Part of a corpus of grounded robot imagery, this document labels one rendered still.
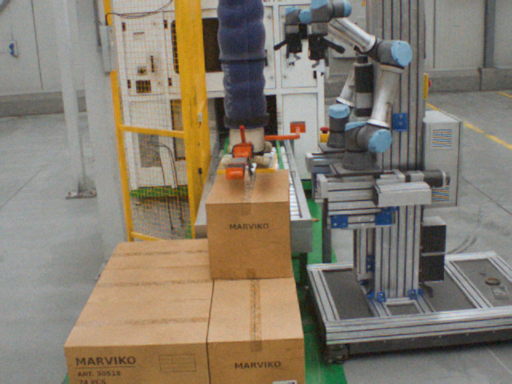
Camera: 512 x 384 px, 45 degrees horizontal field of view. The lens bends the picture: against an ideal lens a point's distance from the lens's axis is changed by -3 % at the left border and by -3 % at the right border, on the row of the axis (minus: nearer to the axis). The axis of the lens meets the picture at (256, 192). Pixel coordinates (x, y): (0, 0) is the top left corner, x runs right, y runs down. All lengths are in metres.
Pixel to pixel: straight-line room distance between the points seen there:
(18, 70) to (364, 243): 10.28
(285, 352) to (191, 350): 0.38
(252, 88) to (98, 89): 1.56
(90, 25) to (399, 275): 2.53
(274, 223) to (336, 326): 0.68
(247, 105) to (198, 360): 1.24
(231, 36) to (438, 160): 1.25
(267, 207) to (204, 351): 0.78
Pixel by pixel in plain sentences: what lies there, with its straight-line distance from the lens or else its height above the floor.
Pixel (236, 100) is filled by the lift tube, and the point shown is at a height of 1.40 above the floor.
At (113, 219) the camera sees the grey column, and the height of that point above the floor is 0.43.
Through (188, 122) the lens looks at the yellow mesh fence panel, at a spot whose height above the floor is 1.09.
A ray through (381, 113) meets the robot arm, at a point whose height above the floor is 1.33.
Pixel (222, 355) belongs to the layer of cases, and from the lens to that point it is 2.68.
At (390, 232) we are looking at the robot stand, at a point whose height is 0.62.
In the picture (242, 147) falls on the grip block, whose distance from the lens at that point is 2.98.
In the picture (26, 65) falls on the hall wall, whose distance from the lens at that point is 12.99.
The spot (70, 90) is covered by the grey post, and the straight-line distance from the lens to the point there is 6.68.
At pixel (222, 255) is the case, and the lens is 3.14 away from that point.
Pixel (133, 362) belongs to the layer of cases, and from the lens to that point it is 2.74.
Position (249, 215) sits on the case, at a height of 0.88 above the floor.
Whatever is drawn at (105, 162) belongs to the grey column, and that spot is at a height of 0.85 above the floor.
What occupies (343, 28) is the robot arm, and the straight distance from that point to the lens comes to 3.05.
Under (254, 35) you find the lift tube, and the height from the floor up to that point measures 1.71.
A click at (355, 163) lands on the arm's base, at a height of 1.07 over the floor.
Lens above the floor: 1.86
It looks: 17 degrees down
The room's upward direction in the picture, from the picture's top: 3 degrees counter-clockwise
